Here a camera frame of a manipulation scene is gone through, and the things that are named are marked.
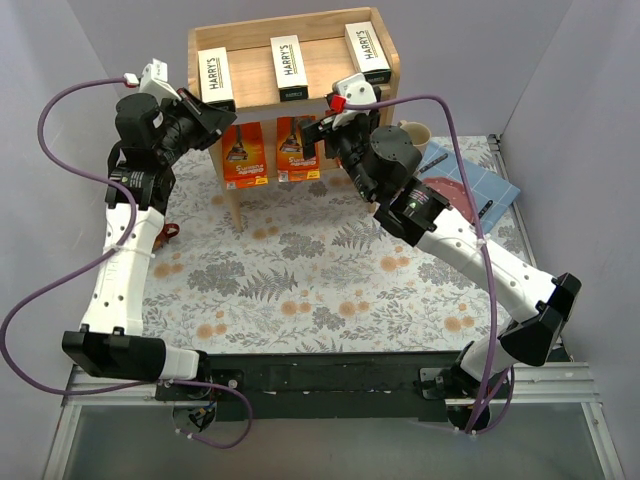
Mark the white Harry's razor box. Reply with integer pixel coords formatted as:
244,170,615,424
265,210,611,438
345,21,391,85
198,47,236,112
270,35,309,102

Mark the orange Gillette razor box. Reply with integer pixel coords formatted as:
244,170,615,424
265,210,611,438
276,115,320,183
222,122,268,190

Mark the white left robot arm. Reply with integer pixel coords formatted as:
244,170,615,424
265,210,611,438
62,89,236,400

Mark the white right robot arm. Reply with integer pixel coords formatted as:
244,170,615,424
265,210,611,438
299,113,582,398

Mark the wooden two-tier shelf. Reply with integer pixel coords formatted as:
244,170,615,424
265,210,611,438
187,5,402,235

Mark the cream patterned mug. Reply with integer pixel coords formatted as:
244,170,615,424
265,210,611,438
397,120,431,154

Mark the white red floral cup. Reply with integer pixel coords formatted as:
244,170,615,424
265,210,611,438
153,223,180,251

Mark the pink dotted plate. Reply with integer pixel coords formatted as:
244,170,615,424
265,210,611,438
424,177,474,224

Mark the floral table mat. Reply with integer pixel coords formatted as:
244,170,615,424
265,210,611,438
142,152,490,353

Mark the blue checkered cloth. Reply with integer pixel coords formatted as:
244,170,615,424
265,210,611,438
417,142,520,235

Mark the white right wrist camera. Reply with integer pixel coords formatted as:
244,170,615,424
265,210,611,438
326,73,379,130

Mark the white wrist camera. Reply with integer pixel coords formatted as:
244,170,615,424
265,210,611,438
123,59,180,104
326,73,379,130

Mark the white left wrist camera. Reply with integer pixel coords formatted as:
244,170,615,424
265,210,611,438
123,59,180,104

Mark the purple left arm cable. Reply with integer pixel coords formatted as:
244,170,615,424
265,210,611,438
0,73,254,450

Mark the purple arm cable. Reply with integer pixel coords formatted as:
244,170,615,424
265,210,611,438
342,94,516,436
0,73,254,450

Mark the black handled knife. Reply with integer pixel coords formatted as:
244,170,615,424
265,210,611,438
418,153,449,173

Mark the black handled fork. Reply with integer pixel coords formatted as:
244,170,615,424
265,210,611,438
478,199,494,220

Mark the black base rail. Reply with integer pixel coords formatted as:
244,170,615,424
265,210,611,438
154,351,480,422

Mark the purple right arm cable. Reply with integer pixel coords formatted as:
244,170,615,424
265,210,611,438
342,94,516,436

